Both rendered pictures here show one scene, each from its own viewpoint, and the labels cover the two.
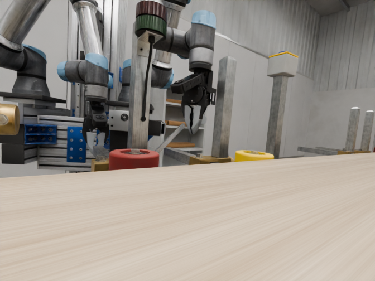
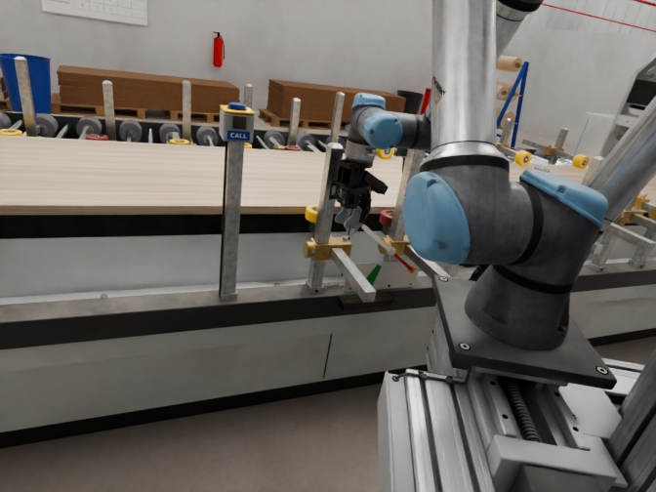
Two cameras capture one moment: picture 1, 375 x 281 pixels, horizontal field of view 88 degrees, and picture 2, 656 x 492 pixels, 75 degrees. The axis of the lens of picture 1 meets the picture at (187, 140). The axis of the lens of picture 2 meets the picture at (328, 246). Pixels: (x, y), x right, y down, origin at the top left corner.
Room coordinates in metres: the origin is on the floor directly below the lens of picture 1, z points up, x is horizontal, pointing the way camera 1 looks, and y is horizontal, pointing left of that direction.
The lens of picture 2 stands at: (1.67, 0.09, 1.39)
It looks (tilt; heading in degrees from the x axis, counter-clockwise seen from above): 25 degrees down; 189
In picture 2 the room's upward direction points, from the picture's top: 9 degrees clockwise
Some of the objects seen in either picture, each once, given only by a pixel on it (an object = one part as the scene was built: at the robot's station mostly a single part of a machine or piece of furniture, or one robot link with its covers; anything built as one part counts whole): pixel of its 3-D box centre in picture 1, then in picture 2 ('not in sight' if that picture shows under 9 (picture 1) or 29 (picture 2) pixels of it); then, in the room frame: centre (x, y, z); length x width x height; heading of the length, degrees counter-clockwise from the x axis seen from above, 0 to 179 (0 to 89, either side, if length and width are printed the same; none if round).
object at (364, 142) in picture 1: (364, 148); not in sight; (1.25, -1.15, 0.88); 0.03 x 0.03 x 0.48; 33
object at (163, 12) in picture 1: (152, 15); not in sight; (0.39, 0.09, 1.16); 0.06 x 0.06 x 0.02
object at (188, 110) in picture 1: (192, 119); (351, 223); (0.64, -0.01, 0.97); 0.06 x 0.03 x 0.09; 143
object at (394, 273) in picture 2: not in sight; (383, 275); (0.47, 0.10, 0.75); 0.26 x 0.01 x 0.10; 123
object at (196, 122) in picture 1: (201, 120); (344, 218); (0.62, -0.04, 0.97); 0.06 x 0.03 x 0.09; 143
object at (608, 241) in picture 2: not in sight; (613, 231); (-0.11, 0.95, 0.87); 0.03 x 0.03 x 0.48; 33
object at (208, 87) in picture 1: (200, 86); (352, 183); (0.63, -0.03, 1.08); 0.09 x 0.08 x 0.12; 143
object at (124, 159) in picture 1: (133, 183); (389, 227); (0.32, 0.09, 0.85); 0.08 x 0.08 x 0.11
